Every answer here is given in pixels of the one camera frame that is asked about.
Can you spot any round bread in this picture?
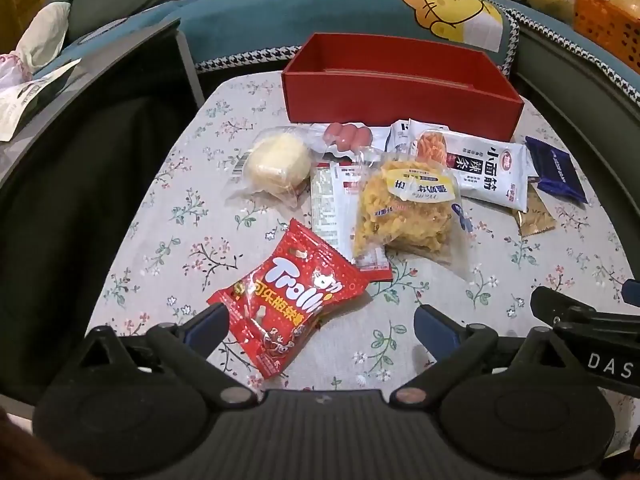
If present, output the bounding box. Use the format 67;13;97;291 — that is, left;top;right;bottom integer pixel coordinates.
222;127;313;211

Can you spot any grey side table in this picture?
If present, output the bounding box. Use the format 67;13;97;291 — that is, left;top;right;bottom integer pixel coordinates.
0;17;206;406

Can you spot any white spicy strip packet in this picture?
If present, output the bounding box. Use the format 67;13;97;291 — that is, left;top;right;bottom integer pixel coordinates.
410;120;538;213

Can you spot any dark blue snack packet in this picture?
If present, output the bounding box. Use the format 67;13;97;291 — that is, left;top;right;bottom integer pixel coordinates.
524;136;589;205

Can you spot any cream pillow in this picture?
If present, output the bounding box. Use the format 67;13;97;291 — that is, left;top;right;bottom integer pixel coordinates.
15;1;71;73

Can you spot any yellow crispy noodle snack bag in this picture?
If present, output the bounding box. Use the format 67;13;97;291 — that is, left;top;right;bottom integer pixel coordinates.
352;147;473;281

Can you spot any red cardboard box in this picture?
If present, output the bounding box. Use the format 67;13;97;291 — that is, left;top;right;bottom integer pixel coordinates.
281;32;526;143

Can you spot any pink sausages packet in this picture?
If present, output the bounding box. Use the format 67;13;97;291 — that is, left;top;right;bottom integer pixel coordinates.
307;121;391;161

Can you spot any red gummy candy packet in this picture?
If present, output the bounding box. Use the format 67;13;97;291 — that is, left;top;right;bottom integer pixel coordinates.
206;217;373;381

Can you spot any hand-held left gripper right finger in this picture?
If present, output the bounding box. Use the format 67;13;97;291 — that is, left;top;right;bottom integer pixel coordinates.
391;305;561;406

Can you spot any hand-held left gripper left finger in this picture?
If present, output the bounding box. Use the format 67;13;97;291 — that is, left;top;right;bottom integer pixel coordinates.
82;304;261;407

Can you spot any pink plastic bag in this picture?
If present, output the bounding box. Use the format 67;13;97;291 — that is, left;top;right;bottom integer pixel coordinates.
0;52;31;91

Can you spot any printed paper sheet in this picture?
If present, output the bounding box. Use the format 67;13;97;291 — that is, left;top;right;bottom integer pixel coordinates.
0;58;82;142

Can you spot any orange plastic basket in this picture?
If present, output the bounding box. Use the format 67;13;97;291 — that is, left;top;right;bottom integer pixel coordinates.
570;0;640;61

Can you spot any white and red flat packet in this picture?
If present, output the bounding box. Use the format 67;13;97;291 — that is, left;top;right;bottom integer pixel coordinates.
310;160;393;283

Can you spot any small gold snack packet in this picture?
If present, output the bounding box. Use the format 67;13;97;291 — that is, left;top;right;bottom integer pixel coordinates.
515;182;557;238

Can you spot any teal cartoon print sofa cover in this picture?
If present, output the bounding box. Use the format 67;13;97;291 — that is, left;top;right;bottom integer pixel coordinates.
45;0;640;88

